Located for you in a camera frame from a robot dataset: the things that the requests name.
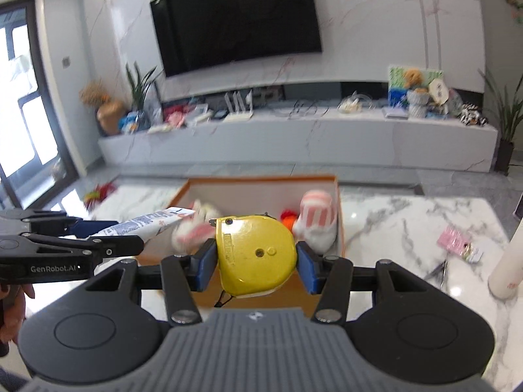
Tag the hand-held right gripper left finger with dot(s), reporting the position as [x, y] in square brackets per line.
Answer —
[206, 265]

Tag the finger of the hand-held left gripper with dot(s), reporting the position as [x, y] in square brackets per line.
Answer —
[118, 247]
[88, 228]

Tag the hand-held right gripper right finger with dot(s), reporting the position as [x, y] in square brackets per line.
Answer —
[308, 267]

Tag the white squeeze tube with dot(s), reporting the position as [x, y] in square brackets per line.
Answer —
[143, 222]

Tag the white crochet bunny doll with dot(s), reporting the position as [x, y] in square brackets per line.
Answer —
[194, 228]

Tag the yellow tape measure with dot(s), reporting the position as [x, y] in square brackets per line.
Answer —
[253, 253]

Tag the white panda plush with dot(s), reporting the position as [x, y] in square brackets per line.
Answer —
[316, 216]

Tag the orange crochet fruit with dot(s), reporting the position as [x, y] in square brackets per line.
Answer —
[289, 218]

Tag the orange cardboard box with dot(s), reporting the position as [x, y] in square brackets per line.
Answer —
[245, 190]

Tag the person's left hand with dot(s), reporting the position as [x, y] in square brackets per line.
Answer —
[14, 314]

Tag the red feather toy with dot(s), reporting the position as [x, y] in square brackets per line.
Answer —
[100, 195]

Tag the golden vase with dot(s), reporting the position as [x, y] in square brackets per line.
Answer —
[111, 117]

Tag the blue snack packets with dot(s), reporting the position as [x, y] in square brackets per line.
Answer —
[128, 122]

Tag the metal nail scissors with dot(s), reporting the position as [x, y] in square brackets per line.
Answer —
[439, 270]

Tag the glass balcony door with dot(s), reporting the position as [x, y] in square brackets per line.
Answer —
[24, 110]

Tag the dried yellow flowers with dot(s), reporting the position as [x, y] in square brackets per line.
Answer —
[94, 94]

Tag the pink cloth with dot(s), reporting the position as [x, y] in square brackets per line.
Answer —
[175, 116]

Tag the green plant in glass vase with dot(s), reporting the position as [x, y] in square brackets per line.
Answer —
[141, 90]

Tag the white tissue box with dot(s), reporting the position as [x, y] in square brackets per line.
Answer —
[199, 115]

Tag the pink packet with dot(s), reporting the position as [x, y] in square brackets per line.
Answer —
[457, 243]

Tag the white router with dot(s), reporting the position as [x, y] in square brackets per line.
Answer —
[239, 114]

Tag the stack of white books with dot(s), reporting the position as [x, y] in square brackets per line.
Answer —
[395, 113]

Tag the white bottle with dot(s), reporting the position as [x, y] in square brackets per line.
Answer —
[508, 269]

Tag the green picture card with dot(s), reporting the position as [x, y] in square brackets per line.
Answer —
[396, 83]

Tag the small teddy bear in pot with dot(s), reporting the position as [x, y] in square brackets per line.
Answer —
[416, 90]

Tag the round paper fan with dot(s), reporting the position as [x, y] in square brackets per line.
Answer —
[438, 90]

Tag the black and white cow figurines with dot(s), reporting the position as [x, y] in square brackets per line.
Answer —
[473, 116]

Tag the black television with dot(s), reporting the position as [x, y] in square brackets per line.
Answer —
[237, 20]

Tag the tall potted plant black pot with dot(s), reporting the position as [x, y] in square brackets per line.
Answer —
[508, 122]

